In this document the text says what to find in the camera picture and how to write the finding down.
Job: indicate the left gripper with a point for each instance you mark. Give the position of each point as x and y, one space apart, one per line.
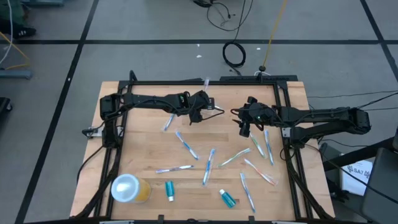
199 101

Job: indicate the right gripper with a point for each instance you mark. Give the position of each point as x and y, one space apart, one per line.
259 115

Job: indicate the blue toothbrush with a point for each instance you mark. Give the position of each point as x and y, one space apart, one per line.
206 84
269 147
186 145
247 193
168 122
208 167

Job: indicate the green toothbrush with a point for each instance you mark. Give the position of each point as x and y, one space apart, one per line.
234 157
258 145

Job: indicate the orange toothbrush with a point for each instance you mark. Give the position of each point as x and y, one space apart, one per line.
260 172

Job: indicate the teal mouthwash bottle white cap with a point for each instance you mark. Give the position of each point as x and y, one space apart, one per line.
169 189
228 199

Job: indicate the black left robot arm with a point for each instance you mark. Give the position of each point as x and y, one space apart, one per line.
146 102

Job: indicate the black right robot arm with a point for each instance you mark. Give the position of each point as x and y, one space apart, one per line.
317 116

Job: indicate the black power adapter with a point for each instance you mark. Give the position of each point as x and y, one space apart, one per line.
202 3

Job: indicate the yellow cup with white lid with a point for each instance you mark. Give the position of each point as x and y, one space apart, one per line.
127 188

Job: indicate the silver metal bar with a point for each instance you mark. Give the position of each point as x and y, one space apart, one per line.
284 222
116 222

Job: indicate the black equipment stand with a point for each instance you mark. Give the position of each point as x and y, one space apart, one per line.
357 154

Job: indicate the white printed paper sheet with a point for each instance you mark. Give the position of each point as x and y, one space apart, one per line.
354 180

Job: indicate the black office chair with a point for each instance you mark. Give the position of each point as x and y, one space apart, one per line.
382 193

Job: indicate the person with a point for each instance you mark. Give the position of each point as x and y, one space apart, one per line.
21 32

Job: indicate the black caster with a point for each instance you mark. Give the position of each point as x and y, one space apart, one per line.
3 105

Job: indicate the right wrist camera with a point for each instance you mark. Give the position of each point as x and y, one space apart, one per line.
252 101

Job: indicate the black aluminium table frame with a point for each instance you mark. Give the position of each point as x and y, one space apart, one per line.
155 83

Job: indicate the blue-grey base plate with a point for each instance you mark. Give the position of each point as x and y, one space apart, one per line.
43 2
15 74

